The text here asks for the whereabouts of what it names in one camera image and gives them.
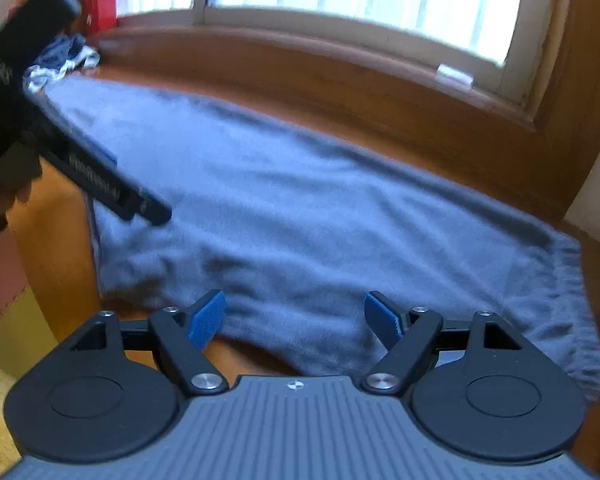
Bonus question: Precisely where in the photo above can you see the grey-blue sweatpants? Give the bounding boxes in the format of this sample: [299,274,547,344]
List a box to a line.
[47,76,600,400]

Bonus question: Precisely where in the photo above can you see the person's left hand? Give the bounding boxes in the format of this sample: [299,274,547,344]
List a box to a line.
[0,156,42,234]

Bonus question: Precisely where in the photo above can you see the light blue denim garment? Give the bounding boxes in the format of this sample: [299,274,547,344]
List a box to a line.
[24,34,100,92]

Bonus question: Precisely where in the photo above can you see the red box with cream lid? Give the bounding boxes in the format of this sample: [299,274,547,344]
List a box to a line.
[82,0,117,36]

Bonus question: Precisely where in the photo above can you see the coloured foam floor mat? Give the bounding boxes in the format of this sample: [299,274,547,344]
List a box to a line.
[0,224,56,380]

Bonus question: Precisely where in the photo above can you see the white window latch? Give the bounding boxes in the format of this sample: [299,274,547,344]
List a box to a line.
[436,64,474,89]

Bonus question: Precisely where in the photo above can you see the window with metal bars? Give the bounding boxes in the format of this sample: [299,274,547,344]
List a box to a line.
[117,0,552,103]

